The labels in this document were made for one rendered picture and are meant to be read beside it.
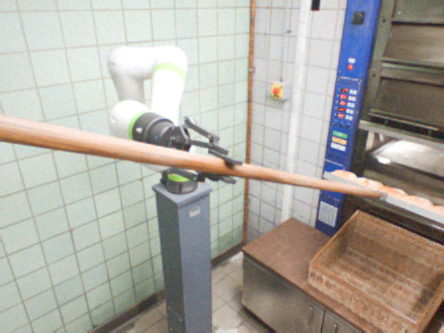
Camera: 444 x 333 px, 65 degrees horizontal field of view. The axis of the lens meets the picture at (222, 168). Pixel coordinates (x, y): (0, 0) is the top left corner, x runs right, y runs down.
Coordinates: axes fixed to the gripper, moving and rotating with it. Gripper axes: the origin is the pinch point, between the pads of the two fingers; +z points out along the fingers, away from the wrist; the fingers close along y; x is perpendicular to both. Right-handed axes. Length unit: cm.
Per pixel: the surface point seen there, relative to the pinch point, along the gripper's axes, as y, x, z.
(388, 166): -13, -150, -18
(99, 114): 11, -38, -123
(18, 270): 97, -19, -123
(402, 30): -75, -123, -28
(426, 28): -77, -123, -18
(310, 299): 68, -129, -22
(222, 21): -63, -97, -124
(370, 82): -50, -133, -38
